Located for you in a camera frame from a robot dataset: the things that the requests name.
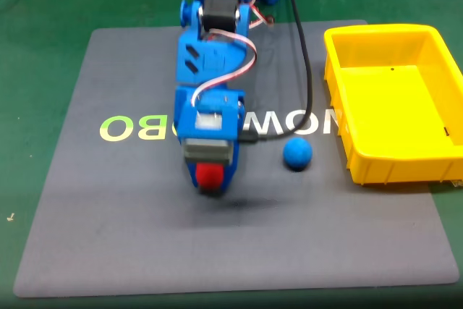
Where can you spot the grey mat with lettering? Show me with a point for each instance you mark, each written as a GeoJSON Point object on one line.
{"type": "Point", "coordinates": [144, 236]}

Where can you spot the red ball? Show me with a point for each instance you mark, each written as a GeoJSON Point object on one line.
{"type": "Point", "coordinates": [209, 177]}

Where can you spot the yellow plastic bin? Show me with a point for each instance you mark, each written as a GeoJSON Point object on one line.
{"type": "Point", "coordinates": [390, 106]}

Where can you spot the small pale scrap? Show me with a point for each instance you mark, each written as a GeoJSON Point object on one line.
{"type": "Point", "coordinates": [10, 217]}

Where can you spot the silver camera box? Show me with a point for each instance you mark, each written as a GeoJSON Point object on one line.
{"type": "Point", "coordinates": [208, 151]}

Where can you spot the blue ball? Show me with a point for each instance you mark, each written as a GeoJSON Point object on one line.
{"type": "Point", "coordinates": [297, 153]}

